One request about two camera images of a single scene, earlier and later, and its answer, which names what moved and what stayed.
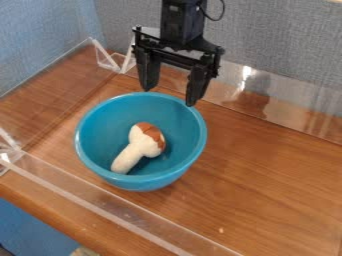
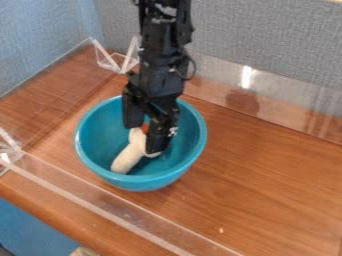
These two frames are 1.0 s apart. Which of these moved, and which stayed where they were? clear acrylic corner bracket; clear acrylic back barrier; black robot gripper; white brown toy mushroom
Moved: black robot gripper
Stayed: clear acrylic back barrier; white brown toy mushroom; clear acrylic corner bracket
